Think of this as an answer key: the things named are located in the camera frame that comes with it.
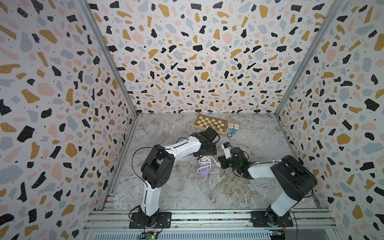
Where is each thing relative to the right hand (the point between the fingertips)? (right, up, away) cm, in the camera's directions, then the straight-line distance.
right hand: (219, 158), depth 94 cm
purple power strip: (-10, -6, -8) cm, 14 cm away
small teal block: (+13, +17, +16) cm, 26 cm away
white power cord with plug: (-5, 0, -2) cm, 6 cm away
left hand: (-5, +4, -1) cm, 6 cm away
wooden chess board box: (-8, +23, +20) cm, 32 cm away
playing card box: (+13, +21, +19) cm, 31 cm away
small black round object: (+10, +14, +16) cm, 23 cm away
